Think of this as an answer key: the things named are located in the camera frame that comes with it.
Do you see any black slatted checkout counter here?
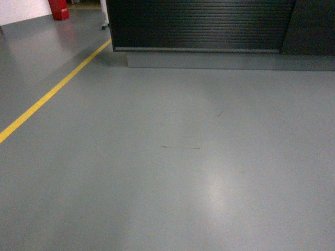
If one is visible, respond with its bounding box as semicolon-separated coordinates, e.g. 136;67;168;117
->
106;1;334;71

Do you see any white cart leg with caster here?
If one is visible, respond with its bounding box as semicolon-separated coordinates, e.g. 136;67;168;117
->
100;0;109;30

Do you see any red fire extinguisher box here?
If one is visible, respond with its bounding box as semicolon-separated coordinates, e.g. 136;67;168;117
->
48;0;70;21

